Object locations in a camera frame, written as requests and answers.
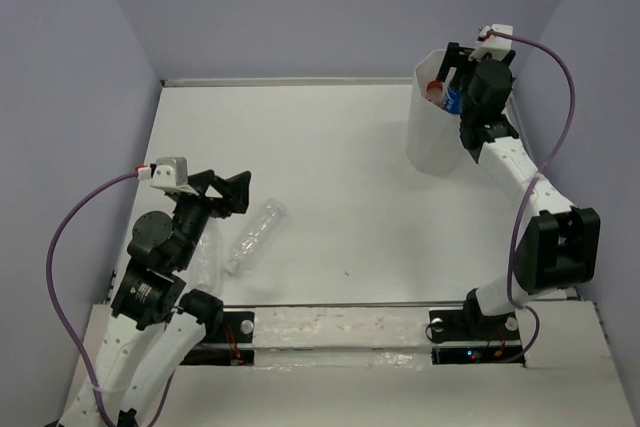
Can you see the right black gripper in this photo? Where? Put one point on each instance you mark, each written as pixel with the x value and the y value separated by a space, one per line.
pixel 457 56

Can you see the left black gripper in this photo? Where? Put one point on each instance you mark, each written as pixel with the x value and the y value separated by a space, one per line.
pixel 235 189

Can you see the clear bottle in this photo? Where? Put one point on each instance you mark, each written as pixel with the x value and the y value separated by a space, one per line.
pixel 253 242

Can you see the blue label water bottle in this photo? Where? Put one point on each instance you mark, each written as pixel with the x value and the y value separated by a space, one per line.
pixel 453 95

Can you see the red cap small bottle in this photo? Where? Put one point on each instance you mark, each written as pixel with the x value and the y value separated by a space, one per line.
pixel 434 92

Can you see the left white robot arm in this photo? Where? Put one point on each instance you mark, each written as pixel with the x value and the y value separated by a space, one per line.
pixel 161 245

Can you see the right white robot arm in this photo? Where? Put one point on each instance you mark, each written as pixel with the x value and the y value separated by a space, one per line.
pixel 553 244

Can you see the white octagonal plastic bin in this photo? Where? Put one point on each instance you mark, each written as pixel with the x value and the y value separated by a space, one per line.
pixel 436 141

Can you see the crumpled clear plastic bag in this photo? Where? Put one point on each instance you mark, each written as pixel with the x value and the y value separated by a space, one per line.
pixel 206 267

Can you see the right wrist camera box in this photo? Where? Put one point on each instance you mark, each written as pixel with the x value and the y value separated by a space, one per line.
pixel 493 40

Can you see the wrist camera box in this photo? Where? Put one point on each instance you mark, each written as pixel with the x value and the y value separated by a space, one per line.
pixel 170 174
pixel 493 40

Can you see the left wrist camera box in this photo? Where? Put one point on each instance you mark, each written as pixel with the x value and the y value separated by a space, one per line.
pixel 170 174

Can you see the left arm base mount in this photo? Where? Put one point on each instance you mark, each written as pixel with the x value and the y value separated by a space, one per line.
pixel 229 345

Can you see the metal rail front edge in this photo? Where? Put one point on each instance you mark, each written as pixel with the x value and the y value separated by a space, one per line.
pixel 427 304

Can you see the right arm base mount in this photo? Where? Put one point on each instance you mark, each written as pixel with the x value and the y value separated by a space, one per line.
pixel 495 341

